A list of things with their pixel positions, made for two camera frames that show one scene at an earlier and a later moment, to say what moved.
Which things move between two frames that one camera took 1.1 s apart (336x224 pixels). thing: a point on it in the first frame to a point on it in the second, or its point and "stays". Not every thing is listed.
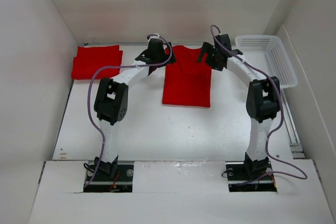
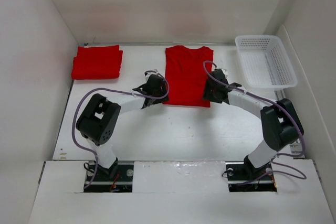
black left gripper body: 163,57 to 158,87
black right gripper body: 208,56 to 212,91
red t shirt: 187,82 stays
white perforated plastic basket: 266,52 stays
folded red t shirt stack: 90,59 stays
